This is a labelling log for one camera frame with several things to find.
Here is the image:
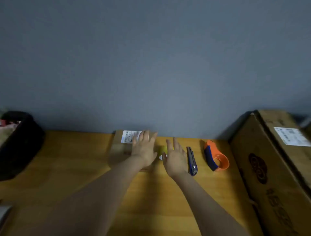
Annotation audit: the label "person's right hand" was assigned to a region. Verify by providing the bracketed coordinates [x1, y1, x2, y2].
[161, 137, 189, 177]

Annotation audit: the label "person's left hand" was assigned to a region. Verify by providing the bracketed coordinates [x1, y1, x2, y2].
[131, 130, 158, 168]

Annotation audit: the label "person's right forearm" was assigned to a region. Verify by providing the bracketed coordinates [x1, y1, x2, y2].
[172, 172, 251, 236]

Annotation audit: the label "person's left forearm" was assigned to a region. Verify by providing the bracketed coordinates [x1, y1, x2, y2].
[29, 156, 146, 236]

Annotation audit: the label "yellow-green round object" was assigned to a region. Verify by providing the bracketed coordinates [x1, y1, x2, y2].
[157, 145, 174, 161]

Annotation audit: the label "blue utility knife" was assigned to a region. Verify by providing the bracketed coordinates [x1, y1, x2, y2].
[186, 146, 198, 177]

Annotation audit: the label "small labelled cardboard box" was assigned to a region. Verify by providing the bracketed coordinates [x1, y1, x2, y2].
[108, 130, 159, 172]

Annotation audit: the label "orange and blue tape dispenser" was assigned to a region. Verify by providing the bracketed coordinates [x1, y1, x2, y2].
[203, 140, 230, 172]

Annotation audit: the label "large printed cardboard box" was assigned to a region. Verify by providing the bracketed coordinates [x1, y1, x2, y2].
[229, 109, 311, 236]

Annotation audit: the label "black storage bin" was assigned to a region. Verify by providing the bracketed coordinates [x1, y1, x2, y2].
[0, 111, 46, 182]

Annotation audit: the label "red and pink bin contents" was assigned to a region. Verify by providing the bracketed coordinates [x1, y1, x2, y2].
[0, 119, 22, 147]

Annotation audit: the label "grey metal object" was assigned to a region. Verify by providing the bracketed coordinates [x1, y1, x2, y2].
[0, 205, 13, 229]

